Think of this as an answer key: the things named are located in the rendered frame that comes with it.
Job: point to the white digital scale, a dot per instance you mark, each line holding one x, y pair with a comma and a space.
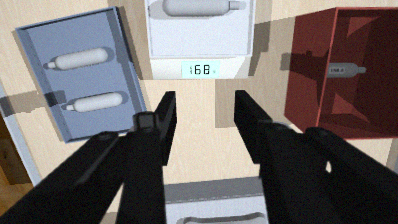
217, 47

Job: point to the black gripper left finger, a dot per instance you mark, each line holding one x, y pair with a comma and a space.
80, 190

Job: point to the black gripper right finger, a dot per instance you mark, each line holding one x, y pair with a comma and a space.
361, 189

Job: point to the grey gas cylinder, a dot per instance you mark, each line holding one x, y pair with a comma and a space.
344, 70
96, 102
80, 59
198, 8

